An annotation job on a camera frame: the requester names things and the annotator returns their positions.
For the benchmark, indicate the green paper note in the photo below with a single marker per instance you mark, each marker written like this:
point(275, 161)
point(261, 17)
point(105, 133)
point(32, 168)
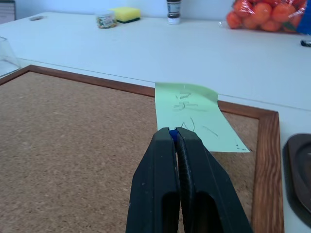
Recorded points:
point(194, 116)

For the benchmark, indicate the small black object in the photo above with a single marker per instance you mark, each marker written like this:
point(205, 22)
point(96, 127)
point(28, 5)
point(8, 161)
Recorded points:
point(306, 43)

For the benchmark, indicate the small clear jar of pushpins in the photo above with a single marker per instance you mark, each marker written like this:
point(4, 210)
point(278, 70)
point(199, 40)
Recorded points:
point(106, 20)

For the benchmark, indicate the wood-framed cork board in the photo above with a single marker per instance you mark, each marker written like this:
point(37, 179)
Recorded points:
point(73, 150)

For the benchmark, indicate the bag of orange mandarins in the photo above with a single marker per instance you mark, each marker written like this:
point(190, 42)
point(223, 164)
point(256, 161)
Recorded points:
point(264, 14)

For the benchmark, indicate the blue pushpin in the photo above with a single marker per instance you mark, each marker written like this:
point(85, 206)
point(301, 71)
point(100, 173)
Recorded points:
point(173, 135)

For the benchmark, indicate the dark brown tray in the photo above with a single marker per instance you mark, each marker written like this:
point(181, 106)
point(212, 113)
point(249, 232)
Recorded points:
point(299, 174)

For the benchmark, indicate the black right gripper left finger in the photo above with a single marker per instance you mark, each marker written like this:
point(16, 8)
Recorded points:
point(153, 179)

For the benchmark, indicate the clear plastic box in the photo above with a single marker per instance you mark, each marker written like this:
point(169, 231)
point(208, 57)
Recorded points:
point(7, 58)

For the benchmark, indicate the dark framed panel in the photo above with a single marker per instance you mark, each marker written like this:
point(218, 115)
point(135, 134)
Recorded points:
point(7, 11)

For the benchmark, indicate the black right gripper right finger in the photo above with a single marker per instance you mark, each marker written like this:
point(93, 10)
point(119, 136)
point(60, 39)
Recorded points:
point(209, 184)

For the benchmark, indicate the yellow and green sponge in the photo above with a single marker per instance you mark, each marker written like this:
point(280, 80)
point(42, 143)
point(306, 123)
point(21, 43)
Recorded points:
point(126, 14)

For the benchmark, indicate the dark bottle with white cap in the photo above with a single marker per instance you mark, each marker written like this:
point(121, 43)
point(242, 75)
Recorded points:
point(174, 11)

